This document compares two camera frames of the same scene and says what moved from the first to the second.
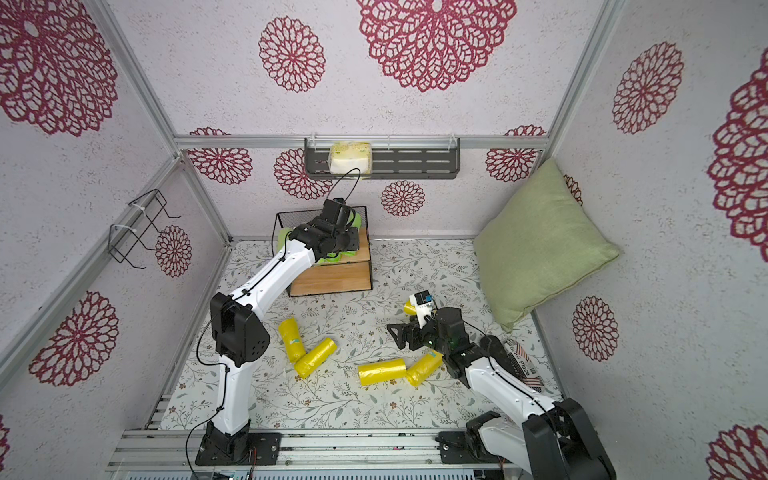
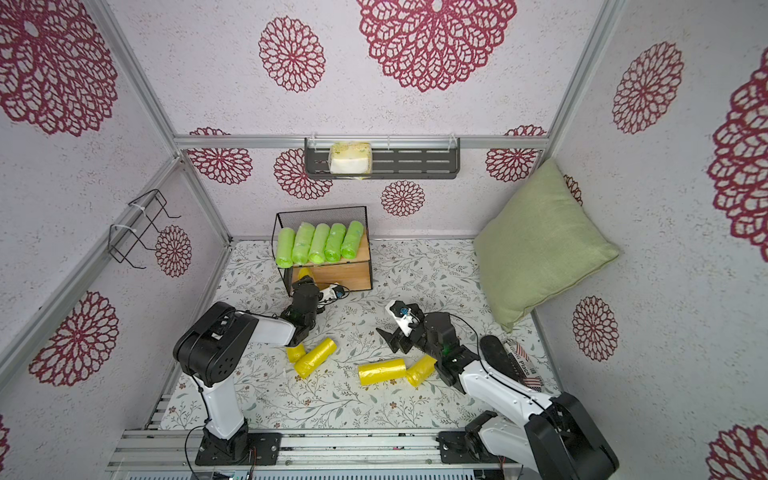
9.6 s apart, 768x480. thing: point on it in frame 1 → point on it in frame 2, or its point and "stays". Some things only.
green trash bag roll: x=282 y=237 stays
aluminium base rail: x=365 y=450 stays
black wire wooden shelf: x=350 y=274 stays
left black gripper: x=353 y=232 → x=300 y=284
